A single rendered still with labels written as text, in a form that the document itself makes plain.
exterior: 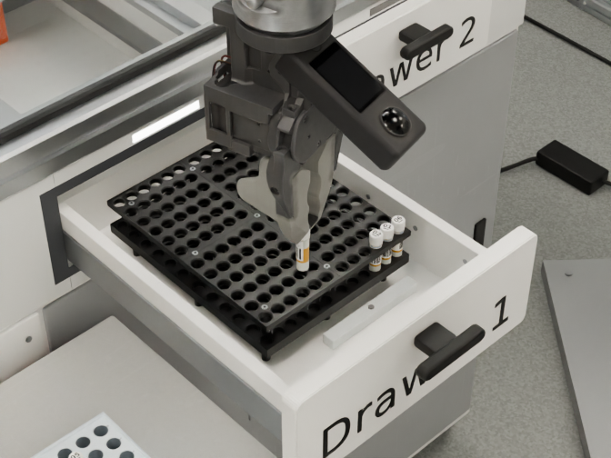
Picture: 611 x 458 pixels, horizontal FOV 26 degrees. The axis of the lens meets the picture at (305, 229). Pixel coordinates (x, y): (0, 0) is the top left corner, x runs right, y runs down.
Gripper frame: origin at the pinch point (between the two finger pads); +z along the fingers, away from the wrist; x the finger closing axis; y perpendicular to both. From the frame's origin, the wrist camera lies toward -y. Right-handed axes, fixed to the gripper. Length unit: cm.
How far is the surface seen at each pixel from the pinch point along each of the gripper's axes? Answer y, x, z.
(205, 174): 16.8, -9.3, 8.2
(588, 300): 1, -99, 94
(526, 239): -14.0, -13.5, 5.4
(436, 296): -10.5, -3.2, 5.4
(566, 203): 16, -126, 98
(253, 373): -0.1, 9.1, 9.1
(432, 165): 11, -49, 32
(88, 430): 13.6, 14.9, 18.7
